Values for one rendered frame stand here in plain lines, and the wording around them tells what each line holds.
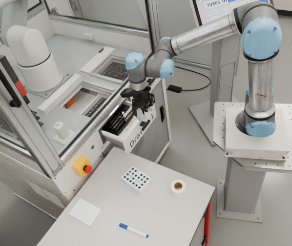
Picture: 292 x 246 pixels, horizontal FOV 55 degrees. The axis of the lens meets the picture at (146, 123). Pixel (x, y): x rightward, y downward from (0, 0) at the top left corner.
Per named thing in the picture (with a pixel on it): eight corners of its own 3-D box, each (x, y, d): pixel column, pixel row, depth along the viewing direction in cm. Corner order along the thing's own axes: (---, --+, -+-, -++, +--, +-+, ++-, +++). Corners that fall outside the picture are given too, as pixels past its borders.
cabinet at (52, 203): (174, 143, 246) (166, 69, 188) (106, 253, 191) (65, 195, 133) (90, 113, 287) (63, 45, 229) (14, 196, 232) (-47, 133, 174)
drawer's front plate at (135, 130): (156, 115, 157) (154, 101, 149) (128, 154, 142) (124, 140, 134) (154, 115, 158) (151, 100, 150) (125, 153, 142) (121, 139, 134)
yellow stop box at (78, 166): (93, 166, 137) (88, 158, 132) (83, 178, 133) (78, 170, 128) (85, 163, 139) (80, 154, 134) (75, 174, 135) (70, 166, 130)
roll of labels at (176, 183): (189, 192, 129) (189, 187, 126) (176, 199, 128) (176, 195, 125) (180, 181, 134) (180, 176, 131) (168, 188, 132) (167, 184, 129)
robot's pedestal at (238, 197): (259, 184, 209) (280, 112, 154) (261, 223, 190) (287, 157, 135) (217, 180, 216) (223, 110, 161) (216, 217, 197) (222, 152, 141)
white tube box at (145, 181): (152, 182, 135) (151, 178, 133) (140, 195, 132) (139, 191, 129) (133, 169, 142) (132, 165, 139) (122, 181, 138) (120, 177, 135)
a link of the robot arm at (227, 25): (270, -16, 98) (153, 36, 124) (273, -2, 91) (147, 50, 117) (279, 12, 105) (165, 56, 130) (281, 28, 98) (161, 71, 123)
